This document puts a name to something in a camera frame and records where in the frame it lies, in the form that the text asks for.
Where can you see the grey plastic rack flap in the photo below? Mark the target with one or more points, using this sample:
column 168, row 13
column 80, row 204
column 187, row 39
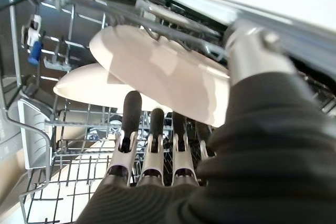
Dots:
column 34, row 129

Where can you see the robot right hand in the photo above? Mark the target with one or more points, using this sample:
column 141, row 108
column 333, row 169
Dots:
column 262, row 155

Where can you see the blue plastic rack clip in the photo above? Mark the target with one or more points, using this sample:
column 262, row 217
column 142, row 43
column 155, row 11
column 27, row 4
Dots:
column 35, row 52

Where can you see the cream round plate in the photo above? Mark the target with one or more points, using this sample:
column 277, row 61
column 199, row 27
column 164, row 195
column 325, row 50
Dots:
column 162, row 72
column 84, row 85

